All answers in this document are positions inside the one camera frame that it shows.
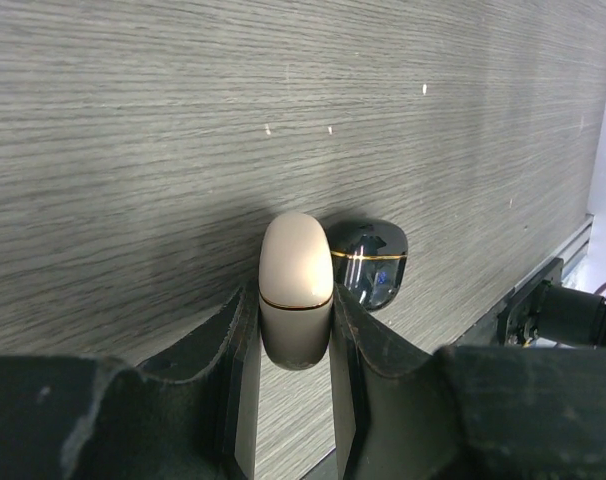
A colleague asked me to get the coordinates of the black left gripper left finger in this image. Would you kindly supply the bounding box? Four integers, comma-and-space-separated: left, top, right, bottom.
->
0, 282, 261, 479

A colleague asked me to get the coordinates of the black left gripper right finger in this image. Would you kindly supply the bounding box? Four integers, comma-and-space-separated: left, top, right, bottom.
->
329, 285, 606, 479

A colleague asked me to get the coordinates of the pink white earbud case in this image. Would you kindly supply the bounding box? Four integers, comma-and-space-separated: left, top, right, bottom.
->
258, 212, 334, 371

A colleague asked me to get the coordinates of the black earbud charging case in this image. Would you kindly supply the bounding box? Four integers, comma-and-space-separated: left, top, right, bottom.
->
326, 218, 408, 311

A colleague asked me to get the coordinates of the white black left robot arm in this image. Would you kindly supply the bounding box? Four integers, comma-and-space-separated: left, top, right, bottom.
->
0, 281, 606, 479

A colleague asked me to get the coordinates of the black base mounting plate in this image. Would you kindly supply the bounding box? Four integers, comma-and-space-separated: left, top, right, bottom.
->
453, 257, 564, 346

